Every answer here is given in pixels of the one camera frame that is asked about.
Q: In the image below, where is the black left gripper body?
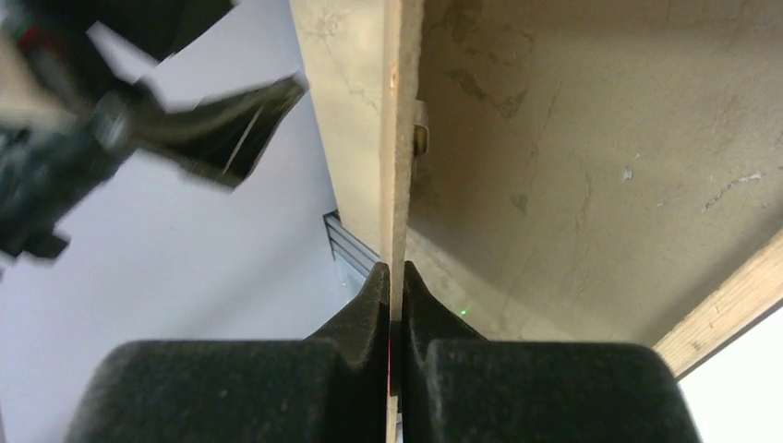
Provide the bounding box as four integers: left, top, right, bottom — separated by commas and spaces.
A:
1, 1, 235, 260

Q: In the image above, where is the wooden picture frame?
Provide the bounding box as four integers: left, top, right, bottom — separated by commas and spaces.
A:
654, 233, 782, 377

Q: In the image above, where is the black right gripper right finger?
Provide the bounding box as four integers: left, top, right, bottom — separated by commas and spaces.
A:
402, 263, 700, 442

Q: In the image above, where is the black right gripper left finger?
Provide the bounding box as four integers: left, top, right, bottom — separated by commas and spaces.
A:
66, 263, 390, 442

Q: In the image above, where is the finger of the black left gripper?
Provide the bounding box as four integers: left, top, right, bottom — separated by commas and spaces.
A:
122, 74, 308, 189

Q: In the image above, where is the black and aluminium base rail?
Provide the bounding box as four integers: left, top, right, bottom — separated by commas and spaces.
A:
323, 210, 379, 302

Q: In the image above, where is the brown cardboard backing board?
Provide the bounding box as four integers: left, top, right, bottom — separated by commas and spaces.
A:
379, 0, 424, 442

